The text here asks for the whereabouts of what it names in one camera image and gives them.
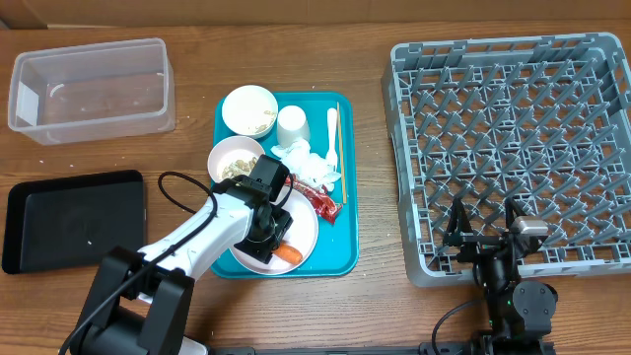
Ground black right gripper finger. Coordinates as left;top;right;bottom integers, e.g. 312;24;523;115
446;197;473;237
504;197;528;235

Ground white tissue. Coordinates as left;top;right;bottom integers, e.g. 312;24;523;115
271;138;341;192

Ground red snack wrapper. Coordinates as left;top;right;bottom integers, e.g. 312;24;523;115
285;175;342;225

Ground orange carrot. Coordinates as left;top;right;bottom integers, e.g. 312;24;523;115
273;243;303;265

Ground white plastic cup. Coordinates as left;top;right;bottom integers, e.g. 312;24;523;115
277;106;311;148

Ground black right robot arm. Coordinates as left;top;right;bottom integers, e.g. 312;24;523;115
431;197;558;355

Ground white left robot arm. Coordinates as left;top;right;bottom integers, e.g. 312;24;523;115
60;155;293;354

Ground grey dishwasher rack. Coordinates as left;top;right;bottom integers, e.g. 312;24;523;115
382;33;630;287

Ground pink bowl with cereal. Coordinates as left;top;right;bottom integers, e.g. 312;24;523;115
207;136;264;182

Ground white round plate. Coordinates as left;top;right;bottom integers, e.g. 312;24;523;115
230;189;319;276

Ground white plastic fork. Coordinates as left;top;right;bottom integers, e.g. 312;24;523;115
325;107;338;171

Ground teal serving tray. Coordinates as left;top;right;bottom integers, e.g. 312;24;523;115
211;91;359;279

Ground white bowl with crumbs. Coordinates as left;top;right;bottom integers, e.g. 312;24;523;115
221;85;279;139

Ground wooden chopstick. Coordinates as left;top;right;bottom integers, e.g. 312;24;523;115
336;103;347;204

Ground clear plastic bin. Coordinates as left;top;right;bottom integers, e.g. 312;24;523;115
7;37;175;145

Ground black tray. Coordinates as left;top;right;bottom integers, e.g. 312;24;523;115
1;170;146;274

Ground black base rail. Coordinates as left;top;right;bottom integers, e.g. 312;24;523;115
206;344;494;355

